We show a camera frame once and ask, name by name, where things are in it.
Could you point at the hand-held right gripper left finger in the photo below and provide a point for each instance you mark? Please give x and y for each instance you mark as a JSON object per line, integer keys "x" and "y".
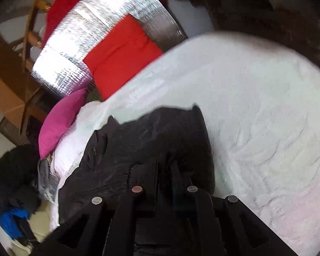
{"x": 152, "y": 181}

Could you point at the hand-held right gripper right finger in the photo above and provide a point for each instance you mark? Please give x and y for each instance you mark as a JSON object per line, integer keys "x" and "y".
{"x": 176, "y": 184}

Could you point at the black garment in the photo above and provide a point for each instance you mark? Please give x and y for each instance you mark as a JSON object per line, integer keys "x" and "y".
{"x": 149, "y": 144}

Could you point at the black clothes pile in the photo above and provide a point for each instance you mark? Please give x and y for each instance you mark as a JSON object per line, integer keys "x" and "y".
{"x": 10, "y": 176}

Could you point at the grey plastic bag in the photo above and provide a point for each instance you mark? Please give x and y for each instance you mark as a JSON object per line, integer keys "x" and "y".
{"x": 46, "y": 181}

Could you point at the pink pillow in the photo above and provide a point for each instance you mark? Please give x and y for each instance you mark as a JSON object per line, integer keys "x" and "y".
{"x": 61, "y": 122}

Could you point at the white bed cover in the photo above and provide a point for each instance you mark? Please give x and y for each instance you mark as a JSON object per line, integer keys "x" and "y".
{"x": 256, "y": 106}

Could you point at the red square cushion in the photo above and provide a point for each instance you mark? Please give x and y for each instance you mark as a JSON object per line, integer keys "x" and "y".
{"x": 122, "y": 56}

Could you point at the blue cloth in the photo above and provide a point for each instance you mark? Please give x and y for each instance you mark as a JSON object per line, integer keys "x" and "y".
{"x": 12, "y": 222}

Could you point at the dark woven basket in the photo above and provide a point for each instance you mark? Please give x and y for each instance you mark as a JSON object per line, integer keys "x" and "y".
{"x": 12, "y": 133}

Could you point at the brown cardboard box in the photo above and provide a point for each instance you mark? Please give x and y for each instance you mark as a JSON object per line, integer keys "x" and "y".
{"x": 5, "y": 96}

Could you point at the wooden chair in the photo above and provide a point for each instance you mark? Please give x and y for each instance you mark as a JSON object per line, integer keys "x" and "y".
{"x": 29, "y": 40}

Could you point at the dark wooden furniture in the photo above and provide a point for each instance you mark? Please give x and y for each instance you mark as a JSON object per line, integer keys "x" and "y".
{"x": 256, "y": 13}

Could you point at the red cloth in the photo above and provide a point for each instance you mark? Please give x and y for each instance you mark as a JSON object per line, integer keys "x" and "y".
{"x": 66, "y": 2}

